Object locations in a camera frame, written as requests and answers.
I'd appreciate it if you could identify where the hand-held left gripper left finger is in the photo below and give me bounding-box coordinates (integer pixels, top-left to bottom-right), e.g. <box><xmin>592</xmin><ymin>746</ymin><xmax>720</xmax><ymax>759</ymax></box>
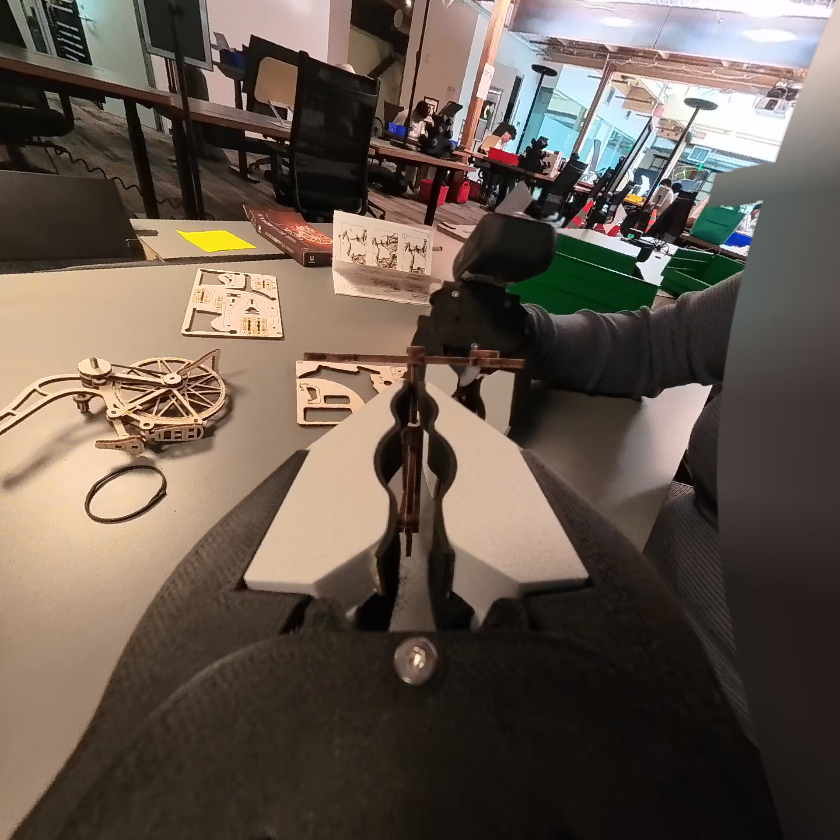
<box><xmin>241</xmin><ymin>382</ymin><xmax>412</xmax><ymax>634</ymax></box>

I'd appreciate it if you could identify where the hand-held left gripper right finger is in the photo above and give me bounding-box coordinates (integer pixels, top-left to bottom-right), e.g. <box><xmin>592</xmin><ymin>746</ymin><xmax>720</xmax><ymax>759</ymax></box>
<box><xmin>419</xmin><ymin>385</ymin><xmax>591</xmax><ymax>634</ymax></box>

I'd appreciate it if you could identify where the person's right forearm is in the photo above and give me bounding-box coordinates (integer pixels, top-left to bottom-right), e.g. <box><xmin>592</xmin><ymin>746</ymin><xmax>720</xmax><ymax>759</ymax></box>
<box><xmin>521</xmin><ymin>272</ymin><xmax>746</xmax><ymax>401</ymax></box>

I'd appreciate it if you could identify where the wooden sheet with small parts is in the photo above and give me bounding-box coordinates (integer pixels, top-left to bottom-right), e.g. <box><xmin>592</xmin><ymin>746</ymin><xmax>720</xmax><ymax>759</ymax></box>
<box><xmin>181</xmin><ymin>268</ymin><xmax>285</xmax><ymax>341</ymax></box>

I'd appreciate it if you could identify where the wooden sheet with large cutouts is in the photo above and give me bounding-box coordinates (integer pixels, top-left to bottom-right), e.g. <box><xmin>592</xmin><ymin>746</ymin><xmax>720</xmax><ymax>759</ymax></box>
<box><xmin>295</xmin><ymin>351</ymin><xmax>414</xmax><ymax>427</ymax></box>

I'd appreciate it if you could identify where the white instruction booklet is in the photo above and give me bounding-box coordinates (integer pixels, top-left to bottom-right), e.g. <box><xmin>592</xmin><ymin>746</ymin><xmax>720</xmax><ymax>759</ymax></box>
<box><xmin>331</xmin><ymin>210</ymin><xmax>444</xmax><ymax>304</ymax></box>

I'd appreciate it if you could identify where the green plastic bin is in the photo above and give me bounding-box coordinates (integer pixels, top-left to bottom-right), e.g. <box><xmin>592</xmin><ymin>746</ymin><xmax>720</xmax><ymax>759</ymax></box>
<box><xmin>689</xmin><ymin>205</ymin><xmax>756</xmax><ymax>244</ymax></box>
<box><xmin>659</xmin><ymin>246</ymin><xmax>746</xmax><ymax>299</ymax></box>
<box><xmin>508</xmin><ymin>230</ymin><xmax>660</xmax><ymax>312</ymax></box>

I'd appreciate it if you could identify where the brown long desk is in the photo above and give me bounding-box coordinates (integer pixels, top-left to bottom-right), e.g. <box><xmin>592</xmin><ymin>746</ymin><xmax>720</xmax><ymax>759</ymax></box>
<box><xmin>187</xmin><ymin>105</ymin><xmax>476</xmax><ymax>227</ymax></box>
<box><xmin>0</xmin><ymin>56</ymin><xmax>204</xmax><ymax>221</ymax></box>

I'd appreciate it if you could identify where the person's grey sweater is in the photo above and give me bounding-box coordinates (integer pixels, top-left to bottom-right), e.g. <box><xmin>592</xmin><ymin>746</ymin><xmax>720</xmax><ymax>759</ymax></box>
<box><xmin>646</xmin><ymin>387</ymin><xmax>756</xmax><ymax>749</ymax></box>

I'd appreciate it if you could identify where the dark brown product box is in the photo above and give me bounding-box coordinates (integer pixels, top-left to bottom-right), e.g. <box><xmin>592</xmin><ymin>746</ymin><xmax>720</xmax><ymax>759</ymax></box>
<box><xmin>243</xmin><ymin>205</ymin><xmax>336</xmax><ymax>266</ymax></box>

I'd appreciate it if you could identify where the black mesh office chair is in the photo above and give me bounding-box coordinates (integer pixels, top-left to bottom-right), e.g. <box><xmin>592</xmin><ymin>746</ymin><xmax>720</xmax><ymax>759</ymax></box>
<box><xmin>276</xmin><ymin>49</ymin><xmax>388</xmax><ymax>224</ymax></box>

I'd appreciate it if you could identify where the black rubber band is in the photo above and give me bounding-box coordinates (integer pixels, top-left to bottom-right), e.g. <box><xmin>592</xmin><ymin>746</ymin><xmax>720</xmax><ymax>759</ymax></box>
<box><xmin>85</xmin><ymin>465</ymin><xmax>168</xmax><ymax>524</ymax></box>

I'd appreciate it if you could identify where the black floor lamp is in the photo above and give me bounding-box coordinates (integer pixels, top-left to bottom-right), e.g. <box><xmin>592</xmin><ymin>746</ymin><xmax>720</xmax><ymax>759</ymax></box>
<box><xmin>525</xmin><ymin>62</ymin><xmax>559</xmax><ymax>152</ymax></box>
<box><xmin>676</xmin><ymin>97</ymin><xmax>716</xmax><ymax>178</ymax></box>

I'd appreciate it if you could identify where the yellow sticky note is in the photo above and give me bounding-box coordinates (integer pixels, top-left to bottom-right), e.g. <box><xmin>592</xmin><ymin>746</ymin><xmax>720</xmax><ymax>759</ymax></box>
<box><xmin>175</xmin><ymin>228</ymin><xmax>257</xmax><ymax>253</ymax></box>

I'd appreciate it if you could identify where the tan backed chair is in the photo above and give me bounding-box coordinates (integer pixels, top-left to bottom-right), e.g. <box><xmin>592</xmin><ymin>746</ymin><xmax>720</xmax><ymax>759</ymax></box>
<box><xmin>243</xmin><ymin>34</ymin><xmax>303</xmax><ymax>126</ymax></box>

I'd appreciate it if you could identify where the black flat case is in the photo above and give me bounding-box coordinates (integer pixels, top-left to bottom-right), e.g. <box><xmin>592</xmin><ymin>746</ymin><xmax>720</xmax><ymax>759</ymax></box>
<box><xmin>0</xmin><ymin>169</ymin><xmax>142</xmax><ymax>263</ymax></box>

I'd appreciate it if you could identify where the wooden bicycle model frame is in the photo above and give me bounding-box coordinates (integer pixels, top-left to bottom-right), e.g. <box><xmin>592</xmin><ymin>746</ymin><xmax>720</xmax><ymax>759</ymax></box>
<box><xmin>0</xmin><ymin>348</ymin><xmax>234</xmax><ymax>455</ymax></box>

